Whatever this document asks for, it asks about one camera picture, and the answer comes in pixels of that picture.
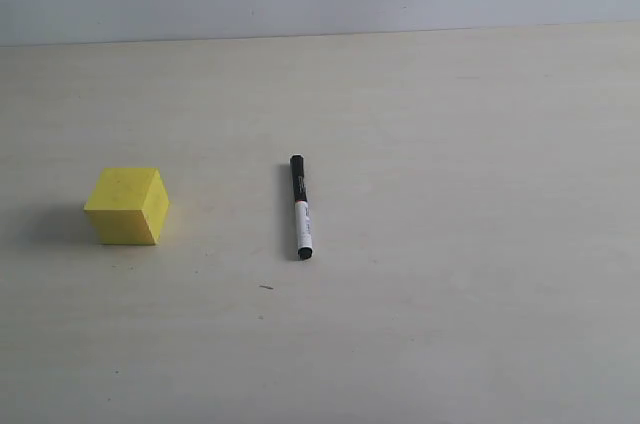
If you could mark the black and white marker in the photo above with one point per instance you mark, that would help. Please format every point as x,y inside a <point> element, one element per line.
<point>301,208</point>

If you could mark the yellow foam cube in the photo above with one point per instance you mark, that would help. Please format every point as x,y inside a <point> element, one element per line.
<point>128,206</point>

